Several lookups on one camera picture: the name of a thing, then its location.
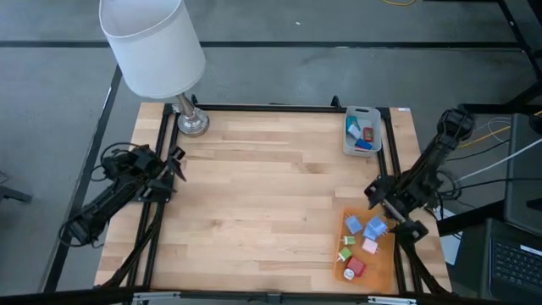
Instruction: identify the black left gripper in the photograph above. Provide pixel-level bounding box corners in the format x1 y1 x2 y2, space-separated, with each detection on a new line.
135 144 186 203

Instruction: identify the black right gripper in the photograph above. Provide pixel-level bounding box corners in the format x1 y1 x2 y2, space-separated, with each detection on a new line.
364 175 428 243

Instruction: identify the large light blue charger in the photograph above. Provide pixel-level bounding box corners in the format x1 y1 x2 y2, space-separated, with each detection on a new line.
362 215 389 242

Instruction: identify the pink USB charger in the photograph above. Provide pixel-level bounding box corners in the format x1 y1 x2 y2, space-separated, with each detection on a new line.
361 237 380 256

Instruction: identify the lavender blue USB charger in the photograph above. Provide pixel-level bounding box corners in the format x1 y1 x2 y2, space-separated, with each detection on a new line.
344 214 364 236

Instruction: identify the red wall charger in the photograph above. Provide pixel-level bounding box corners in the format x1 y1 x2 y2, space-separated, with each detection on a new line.
346 256 368 278

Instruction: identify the orange plastic tray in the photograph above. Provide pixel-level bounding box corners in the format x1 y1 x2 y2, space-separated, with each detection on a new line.
332 206 398 295

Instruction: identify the white plastic bin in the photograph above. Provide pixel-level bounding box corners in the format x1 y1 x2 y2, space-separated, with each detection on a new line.
341 105 384 158

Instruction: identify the black rig floor bar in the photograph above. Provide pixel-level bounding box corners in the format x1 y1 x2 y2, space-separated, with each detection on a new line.
41 65 124 293

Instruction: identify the black laptop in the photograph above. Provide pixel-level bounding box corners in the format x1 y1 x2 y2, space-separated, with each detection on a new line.
479 217 542 305

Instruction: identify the black computer case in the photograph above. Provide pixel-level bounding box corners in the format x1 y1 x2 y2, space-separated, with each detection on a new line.
502 112 542 237

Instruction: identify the black stand foot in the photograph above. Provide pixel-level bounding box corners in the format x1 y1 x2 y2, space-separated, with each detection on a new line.
0 185 34 205

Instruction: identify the black rig crossbar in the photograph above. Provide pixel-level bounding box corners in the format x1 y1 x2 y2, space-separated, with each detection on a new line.
0 286 542 305

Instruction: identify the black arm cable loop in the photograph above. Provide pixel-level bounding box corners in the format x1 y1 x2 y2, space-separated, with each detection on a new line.
98 141 135 183

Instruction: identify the black power cable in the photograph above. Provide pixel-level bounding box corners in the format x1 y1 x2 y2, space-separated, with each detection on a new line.
438 176 542 197

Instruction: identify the black aluminium table frame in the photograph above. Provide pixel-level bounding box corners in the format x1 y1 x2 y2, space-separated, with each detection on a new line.
95 95 452 297

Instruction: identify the white cable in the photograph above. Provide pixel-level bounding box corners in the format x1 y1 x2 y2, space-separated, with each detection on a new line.
455 136 542 184

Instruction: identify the black stand frame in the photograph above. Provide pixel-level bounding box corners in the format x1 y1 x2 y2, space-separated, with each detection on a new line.
456 0 542 115

